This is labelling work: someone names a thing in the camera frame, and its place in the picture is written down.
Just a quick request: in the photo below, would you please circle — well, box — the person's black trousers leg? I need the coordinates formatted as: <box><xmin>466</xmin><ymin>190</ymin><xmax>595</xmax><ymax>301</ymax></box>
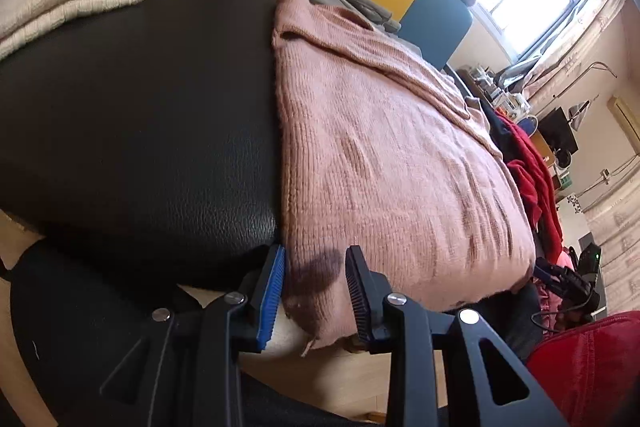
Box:
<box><xmin>7</xmin><ymin>239</ymin><xmax>401</xmax><ymax>427</ymax></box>

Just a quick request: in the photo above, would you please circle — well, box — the pink cloth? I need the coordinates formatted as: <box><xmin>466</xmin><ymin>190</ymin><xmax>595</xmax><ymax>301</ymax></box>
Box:
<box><xmin>535</xmin><ymin>249</ymin><xmax>576</xmax><ymax>333</ymax></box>

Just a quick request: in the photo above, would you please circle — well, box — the white air conditioner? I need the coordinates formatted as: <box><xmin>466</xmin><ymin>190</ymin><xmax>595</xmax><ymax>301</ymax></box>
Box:
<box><xmin>606</xmin><ymin>96</ymin><xmax>640</xmax><ymax>152</ymax></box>

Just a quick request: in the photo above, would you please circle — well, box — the black monitor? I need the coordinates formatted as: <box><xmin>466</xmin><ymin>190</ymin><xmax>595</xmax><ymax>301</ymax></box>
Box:
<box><xmin>539</xmin><ymin>107</ymin><xmax>581</xmax><ymax>154</ymax></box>

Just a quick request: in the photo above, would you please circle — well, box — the pink knit sweater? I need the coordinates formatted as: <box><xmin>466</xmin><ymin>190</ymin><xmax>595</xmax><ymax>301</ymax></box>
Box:
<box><xmin>270</xmin><ymin>0</ymin><xmax>537</xmax><ymax>350</ymax></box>

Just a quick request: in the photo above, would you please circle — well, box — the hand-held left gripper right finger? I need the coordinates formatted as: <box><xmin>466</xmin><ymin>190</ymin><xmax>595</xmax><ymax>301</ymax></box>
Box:
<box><xmin>344</xmin><ymin>245</ymin><xmax>571</xmax><ymax>427</ymax></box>

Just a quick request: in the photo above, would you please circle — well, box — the black leather mat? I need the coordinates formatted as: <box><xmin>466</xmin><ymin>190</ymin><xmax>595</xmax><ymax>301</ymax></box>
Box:
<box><xmin>0</xmin><ymin>0</ymin><xmax>546</xmax><ymax>358</ymax></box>

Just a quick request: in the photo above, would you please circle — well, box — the dark blue garment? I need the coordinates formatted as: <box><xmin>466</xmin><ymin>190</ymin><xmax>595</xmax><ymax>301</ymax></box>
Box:
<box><xmin>482</xmin><ymin>99</ymin><xmax>526</xmax><ymax>168</ymax></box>

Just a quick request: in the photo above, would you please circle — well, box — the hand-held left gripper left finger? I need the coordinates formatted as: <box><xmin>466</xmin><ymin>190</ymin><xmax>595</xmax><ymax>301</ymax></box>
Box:
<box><xmin>99</xmin><ymin>244</ymin><xmax>287</xmax><ymax>427</ymax></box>

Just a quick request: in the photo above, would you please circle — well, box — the assorted desk clutter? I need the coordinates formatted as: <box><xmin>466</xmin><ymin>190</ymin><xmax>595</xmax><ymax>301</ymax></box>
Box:
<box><xmin>460</xmin><ymin>64</ymin><xmax>531</xmax><ymax>118</ymax></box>

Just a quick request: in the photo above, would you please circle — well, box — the wooden desk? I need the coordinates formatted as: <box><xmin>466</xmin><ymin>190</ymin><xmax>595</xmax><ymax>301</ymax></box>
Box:
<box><xmin>460</xmin><ymin>64</ymin><xmax>571</xmax><ymax>188</ymax></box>

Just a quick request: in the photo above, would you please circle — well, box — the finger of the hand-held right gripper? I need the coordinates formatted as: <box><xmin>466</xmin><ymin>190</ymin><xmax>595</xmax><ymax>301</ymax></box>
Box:
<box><xmin>534</xmin><ymin>257</ymin><xmax>568</xmax><ymax>278</ymax></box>
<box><xmin>532</xmin><ymin>273</ymin><xmax>570</xmax><ymax>295</ymax></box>

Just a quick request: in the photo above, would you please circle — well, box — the red garment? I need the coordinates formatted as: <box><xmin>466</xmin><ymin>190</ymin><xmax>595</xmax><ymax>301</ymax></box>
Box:
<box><xmin>495</xmin><ymin>114</ymin><xmax>566</xmax><ymax>263</ymax></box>

